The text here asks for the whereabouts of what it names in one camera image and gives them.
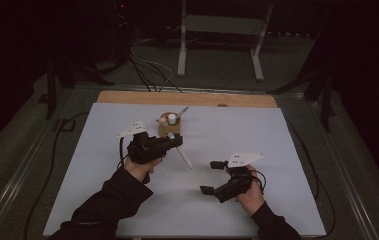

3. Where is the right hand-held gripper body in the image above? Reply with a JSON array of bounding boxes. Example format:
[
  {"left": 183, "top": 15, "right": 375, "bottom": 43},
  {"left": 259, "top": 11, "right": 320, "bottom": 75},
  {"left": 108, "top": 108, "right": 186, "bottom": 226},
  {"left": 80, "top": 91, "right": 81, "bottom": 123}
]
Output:
[{"left": 214, "top": 152, "right": 266, "bottom": 204}]

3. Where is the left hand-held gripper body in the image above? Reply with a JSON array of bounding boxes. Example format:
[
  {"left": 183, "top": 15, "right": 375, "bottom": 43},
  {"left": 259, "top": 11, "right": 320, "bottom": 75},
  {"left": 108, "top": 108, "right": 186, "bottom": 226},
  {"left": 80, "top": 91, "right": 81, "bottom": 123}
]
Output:
[{"left": 115, "top": 119, "right": 166, "bottom": 165}]

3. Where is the tan round pen holder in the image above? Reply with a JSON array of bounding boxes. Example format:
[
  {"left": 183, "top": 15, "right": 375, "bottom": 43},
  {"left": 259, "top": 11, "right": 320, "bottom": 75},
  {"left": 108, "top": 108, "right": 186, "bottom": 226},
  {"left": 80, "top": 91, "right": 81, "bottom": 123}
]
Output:
[{"left": 157, "top": 111, "right": 182, "bottom": 138}]

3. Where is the white pen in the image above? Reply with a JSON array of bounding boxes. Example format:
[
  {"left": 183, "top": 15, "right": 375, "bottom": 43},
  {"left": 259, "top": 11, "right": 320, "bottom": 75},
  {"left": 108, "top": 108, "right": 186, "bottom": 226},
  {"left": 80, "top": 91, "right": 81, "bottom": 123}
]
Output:
[{"left": 167, "top": 132, "right": 194, "bottom": 170}]

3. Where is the clear plastic pen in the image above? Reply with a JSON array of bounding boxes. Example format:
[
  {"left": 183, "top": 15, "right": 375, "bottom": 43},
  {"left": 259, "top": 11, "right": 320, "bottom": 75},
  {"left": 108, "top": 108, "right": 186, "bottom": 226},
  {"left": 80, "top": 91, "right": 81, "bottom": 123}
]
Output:
[{"left": 175, "top": 106, "right": 190, "bottom": 119}]

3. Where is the person's left hand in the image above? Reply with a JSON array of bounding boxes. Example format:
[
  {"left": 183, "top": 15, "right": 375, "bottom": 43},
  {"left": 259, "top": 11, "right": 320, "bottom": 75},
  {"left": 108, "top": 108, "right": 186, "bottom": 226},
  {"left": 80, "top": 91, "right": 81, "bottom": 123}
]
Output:
[{"left": 123, "top": 157, "right": 163, "bottom": 185}]

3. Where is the person's right hand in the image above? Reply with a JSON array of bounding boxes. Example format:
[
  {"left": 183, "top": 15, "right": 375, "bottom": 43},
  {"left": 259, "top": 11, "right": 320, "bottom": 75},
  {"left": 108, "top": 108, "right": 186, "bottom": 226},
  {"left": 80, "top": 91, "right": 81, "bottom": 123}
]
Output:
[{"left": 235, "top": 164, "right": 266, "bottom": 217}]

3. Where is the black metal stand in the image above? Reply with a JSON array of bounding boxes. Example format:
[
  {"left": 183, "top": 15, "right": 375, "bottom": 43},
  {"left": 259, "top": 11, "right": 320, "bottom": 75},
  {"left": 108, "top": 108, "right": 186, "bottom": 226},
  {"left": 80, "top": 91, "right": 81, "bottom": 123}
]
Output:
[
  {"left": 38, "top": 53, "right": 116, "bottom": 121},
  {"left": 266, "top": 63, "right": 338, "bottom": 133}
]

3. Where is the black equipment rack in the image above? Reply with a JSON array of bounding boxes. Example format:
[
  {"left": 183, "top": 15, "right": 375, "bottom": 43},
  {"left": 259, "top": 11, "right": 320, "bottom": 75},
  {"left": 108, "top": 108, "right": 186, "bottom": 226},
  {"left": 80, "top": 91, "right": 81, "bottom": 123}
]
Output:
[{"left": 108, "top": 0, "right": 133, "bottom": 64}]

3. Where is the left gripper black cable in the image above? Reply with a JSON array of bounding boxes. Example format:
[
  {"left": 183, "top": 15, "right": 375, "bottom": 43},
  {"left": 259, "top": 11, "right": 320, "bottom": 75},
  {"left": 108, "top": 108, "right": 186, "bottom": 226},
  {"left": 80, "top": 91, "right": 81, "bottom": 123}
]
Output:
[{"left": 116, "top": 137, "right": 127, "bottom": 170}]

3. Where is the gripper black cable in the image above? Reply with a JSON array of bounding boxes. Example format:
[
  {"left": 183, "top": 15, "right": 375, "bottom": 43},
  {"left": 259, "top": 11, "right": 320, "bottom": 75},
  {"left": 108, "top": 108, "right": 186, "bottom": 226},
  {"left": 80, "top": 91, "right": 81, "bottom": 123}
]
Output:
[
  {"left": 251, "top": 169, "right": 268, "bottom": 196},
  {"left": 116, "top": 137, "right": 127, "bottom": 170}
]

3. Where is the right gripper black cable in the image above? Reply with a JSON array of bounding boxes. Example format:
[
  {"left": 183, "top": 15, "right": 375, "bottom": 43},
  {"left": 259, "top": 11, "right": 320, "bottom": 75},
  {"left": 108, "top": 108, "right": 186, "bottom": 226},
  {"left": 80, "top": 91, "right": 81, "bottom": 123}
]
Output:
[{"left": 251, "top": 169, "right": 268, "bottom": 196}]

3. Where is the black floor cable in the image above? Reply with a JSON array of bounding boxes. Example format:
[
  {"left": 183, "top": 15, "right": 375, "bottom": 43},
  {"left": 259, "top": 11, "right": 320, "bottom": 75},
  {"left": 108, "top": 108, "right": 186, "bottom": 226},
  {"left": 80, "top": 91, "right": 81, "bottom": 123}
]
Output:
[
  {"left": 286, "top": 119, "right": 336, "bottom": 239},
  {"left": 22, "top": 112, "right": 90, "bottom": 240}
]

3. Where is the bundle of black cables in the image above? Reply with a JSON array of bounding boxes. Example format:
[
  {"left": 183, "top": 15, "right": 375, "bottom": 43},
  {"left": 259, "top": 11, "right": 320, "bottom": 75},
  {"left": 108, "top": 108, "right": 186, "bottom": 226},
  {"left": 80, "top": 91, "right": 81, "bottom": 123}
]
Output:
[{"left": 126, "top": 49, "right": 183, "bottom": 94}]

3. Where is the white floor cable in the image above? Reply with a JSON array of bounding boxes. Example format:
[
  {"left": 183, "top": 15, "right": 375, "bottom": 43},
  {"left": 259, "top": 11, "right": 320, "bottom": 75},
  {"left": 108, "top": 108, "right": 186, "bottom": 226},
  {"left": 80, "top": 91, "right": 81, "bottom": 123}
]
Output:
[{"left": 129, "top": 39, "right": 175, "bottom": 92}]

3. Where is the metal floor rail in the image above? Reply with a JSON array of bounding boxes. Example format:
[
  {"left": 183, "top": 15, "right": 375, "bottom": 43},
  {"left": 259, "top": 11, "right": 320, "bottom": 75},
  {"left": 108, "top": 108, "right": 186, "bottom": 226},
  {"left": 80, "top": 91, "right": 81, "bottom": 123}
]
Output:
[
  {"left": 310, "top": 99, "right": 379, "bottom": 240},
  {"left": 0, "top": 123, "right": 61, "bottom": 240}
]

